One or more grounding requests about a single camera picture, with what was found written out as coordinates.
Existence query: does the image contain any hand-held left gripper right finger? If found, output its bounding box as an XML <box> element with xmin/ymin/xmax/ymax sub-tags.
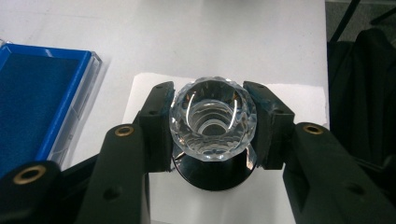
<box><xmin>242</xmin><ymin>80</ymin><xmax>396</xmax><ymax>224</ymax></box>

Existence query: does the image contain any large white table cover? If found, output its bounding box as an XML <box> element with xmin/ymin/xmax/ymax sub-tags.
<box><xmin>0</xmin><ymin>0</ymin><xmax>329</xmax><ymax>224</ymax></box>

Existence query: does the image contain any small white paper sheet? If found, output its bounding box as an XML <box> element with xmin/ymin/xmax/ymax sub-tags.
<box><xmin>122</xmin><ymin>72</ymin><xmax>331</xmax><ymax>224</ymax></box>

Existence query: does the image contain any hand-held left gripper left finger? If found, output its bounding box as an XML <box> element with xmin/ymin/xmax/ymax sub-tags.
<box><xmin>75</xmin><ymin>80</ymin><xmax>176</xmax><ymax>224</ymax></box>

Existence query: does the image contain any crystal-topped black stamp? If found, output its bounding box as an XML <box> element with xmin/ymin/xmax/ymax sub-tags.
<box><xmin>168</xmin><ymin>76</ymin><xmax>259</xmax><ymax>191</ymax></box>

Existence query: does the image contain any blue ink pad clear case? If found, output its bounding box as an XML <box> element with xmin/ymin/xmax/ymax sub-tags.
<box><xmin>0</xmin><ymin>41</ymin><xmax>105</xmax><ymax>181</ymax></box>

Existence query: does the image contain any dark curtain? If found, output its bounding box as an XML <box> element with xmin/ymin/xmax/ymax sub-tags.
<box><xmin>326</xmin><ymin>27</ymin><xmax>396</xmax><ymax>203</ymax></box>

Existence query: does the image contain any black stand leg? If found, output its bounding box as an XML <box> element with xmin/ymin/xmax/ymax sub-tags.
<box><xmin>329</xmin><ymin>0</ymin><xmax>362</xmax><ymax>44</ymax></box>

